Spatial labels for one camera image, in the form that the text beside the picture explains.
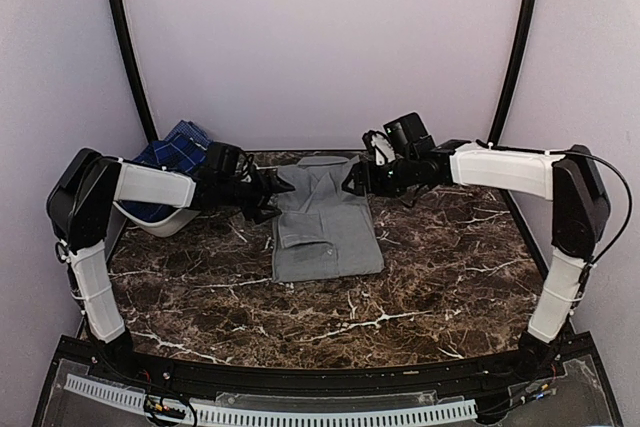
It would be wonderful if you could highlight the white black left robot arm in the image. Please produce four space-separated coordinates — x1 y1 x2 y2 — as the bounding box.
46 144 295 344

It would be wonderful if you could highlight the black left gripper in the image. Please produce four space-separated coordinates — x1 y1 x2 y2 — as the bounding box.
218 168 294 224

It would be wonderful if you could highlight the black left frame post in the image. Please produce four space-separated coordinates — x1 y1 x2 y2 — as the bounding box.
108 0 158 142

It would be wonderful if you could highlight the black frame post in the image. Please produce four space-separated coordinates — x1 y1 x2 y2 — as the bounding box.
108 0 158 142
487 0 536 145

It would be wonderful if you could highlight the grey long sleeve shirt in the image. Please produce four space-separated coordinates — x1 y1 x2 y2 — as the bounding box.
272 156 384 283

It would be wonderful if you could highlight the blue plaid shirt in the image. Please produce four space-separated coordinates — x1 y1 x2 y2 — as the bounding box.
119 133 206 223

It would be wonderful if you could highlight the white laundry basket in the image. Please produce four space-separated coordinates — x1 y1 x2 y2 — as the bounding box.
113 202 200 238

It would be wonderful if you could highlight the white slotted cable duct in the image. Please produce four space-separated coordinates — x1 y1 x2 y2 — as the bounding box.
64 374 477 426

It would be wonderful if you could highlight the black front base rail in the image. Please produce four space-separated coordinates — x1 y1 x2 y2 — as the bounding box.
59 334 596 401

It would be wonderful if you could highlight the white tag on back edge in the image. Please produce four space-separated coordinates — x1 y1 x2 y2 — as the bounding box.
378 148 398 155

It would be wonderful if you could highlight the blue small-check shirt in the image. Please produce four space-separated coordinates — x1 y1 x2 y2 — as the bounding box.
164 120 212 148

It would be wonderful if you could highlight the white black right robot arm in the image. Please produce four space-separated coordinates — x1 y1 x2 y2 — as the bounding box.
341 133 611 344

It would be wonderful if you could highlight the black right frame post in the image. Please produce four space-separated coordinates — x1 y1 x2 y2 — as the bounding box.
487 0 536 145

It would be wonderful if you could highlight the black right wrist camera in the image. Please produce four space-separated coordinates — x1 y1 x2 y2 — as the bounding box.
362 112 435 166

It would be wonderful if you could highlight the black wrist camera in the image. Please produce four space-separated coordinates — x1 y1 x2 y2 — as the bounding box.
205 142 254 181
362 112 435 166

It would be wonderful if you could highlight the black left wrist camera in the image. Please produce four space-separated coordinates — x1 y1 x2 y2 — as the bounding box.
205 142 254 181

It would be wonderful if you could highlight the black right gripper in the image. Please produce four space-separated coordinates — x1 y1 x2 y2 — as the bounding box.
341 154 418 199

